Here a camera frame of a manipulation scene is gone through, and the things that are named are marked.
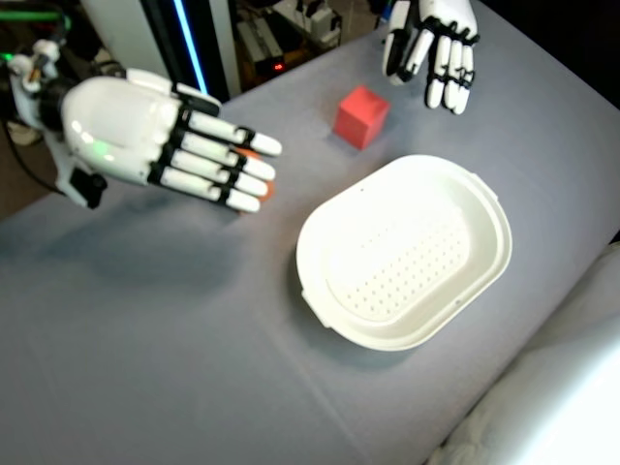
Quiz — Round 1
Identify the white column with blue light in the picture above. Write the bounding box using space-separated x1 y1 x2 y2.
79 0 242 104

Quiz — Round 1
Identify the black device red display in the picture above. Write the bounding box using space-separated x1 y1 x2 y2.
250 51 302 82

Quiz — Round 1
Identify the white perforated strainer basket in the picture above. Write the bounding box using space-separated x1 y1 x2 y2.
295 153 503 346

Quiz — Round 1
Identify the grey table cloth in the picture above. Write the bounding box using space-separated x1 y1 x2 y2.
0 0 620 465

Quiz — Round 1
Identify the grey equipment box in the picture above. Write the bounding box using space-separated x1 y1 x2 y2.
308 3 344 48

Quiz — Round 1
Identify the black cable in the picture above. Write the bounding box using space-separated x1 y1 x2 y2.
0 118 67 196

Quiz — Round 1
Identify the white outer basin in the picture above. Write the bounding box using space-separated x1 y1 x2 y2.
302 169 514 352

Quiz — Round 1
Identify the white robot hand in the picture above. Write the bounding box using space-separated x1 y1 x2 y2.
382 0 481 116
59 68 284 215

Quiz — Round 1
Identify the red cube block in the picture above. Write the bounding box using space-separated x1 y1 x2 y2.
332 84 392 151

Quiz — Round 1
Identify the orange toy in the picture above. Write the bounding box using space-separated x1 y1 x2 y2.
232 147 278 203

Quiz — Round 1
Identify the black wrist camera white bracket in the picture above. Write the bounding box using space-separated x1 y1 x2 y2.
46 138 109 210

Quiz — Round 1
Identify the white robot body shell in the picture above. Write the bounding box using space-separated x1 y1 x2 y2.
425 239 620 465

